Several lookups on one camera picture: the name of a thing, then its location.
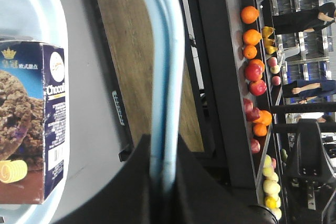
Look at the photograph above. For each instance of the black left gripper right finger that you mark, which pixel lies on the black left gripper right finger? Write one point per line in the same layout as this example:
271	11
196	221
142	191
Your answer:
198	198

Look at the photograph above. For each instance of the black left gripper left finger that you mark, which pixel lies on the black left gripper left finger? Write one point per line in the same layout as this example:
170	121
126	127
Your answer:
125	199

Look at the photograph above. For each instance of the blue chocolate cookie box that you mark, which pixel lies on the blue chocolate cookie box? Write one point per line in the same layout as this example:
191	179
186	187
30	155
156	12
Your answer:
33	120

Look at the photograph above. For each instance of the light blue plastic basket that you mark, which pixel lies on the light blue plastic basket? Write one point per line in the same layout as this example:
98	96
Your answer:
49	25

